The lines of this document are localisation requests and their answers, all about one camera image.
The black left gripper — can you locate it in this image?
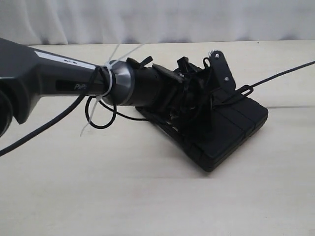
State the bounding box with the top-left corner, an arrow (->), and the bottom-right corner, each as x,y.
171,56 -> 212,118

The black plastic carrying case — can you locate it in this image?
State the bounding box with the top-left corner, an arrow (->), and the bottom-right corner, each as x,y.
136,85 -> 268,173

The black braided rope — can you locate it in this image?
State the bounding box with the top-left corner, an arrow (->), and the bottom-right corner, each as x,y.
211,61 -> 315,109

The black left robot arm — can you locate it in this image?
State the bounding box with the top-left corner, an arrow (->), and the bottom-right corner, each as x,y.
0,39 -> 218,133

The white zip tie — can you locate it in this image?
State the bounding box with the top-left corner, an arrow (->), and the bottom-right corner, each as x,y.
80,44 -> 146,137

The white backdrop curtain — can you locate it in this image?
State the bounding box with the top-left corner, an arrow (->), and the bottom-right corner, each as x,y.
0,0 -> 315,45

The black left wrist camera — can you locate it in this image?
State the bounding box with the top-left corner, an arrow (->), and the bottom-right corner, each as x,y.
209,50 -> 236,91

